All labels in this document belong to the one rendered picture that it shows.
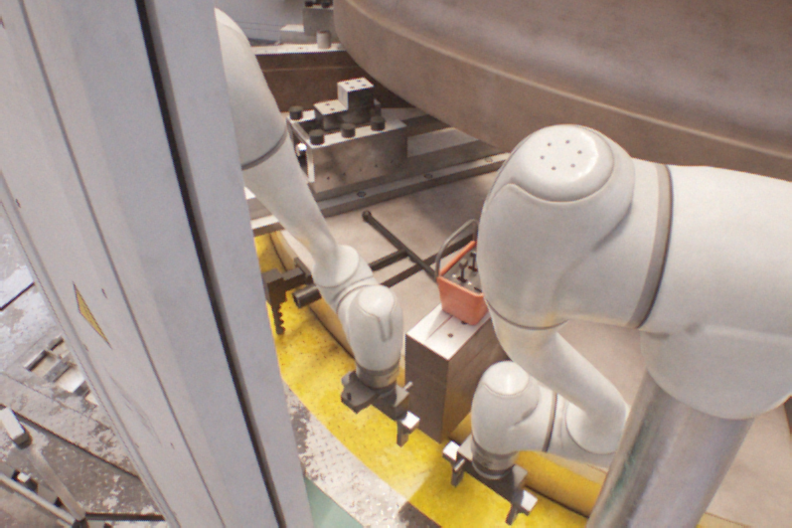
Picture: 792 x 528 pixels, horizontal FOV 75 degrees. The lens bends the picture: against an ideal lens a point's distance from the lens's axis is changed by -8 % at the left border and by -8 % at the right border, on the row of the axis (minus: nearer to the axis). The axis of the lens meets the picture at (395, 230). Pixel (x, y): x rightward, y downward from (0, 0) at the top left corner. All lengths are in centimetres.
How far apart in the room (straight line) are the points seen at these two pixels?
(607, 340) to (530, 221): 170
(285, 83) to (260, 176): 272
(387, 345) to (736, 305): 72
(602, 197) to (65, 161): 31
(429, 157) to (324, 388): 119
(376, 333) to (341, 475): 106
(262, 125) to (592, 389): 53
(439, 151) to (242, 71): 210
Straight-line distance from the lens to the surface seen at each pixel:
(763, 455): 199
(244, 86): 70
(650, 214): 41
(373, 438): 209
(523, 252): 41
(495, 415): 91
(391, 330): 102
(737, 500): 186
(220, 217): 27
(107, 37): 22
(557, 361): 68
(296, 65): 341
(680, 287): 42
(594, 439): 90
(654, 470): 57
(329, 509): 115
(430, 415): 163
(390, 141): 244
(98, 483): 222
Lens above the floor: 175
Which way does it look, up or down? 37 degrees down
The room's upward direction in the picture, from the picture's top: straight up
